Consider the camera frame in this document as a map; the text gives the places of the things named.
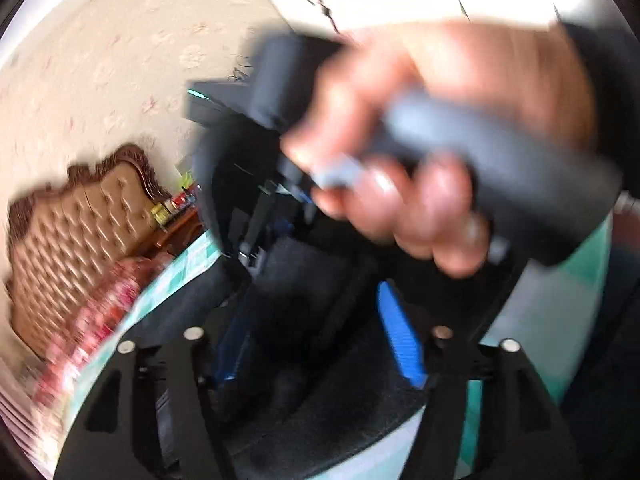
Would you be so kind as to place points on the yellow-lidded jar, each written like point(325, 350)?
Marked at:
point(160, 213)

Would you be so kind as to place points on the teal checkered tablecloth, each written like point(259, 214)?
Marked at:
point(545, 300)

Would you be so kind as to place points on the person's right hand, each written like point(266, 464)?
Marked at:
point(450, 60)

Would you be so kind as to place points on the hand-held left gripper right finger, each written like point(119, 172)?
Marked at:
point(400, 340)

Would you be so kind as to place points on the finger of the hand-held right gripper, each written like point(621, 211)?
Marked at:
point(262, 220)

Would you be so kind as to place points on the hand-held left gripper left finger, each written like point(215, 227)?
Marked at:
point(231, 355)

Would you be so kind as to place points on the dark wooden nightstand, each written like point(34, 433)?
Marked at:
point(180, 232)

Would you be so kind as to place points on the red floral bedspread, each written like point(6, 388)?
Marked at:
point(100, 300)

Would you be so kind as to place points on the red tin box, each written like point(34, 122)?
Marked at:
point(182, 200)

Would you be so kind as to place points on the person's dark clothing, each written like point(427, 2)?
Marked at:
point(610, 335)

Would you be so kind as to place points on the green tissue pack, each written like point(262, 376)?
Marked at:
point(186, 178)

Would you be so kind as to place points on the tufted leather headboard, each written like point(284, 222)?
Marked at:
point(75, 240)

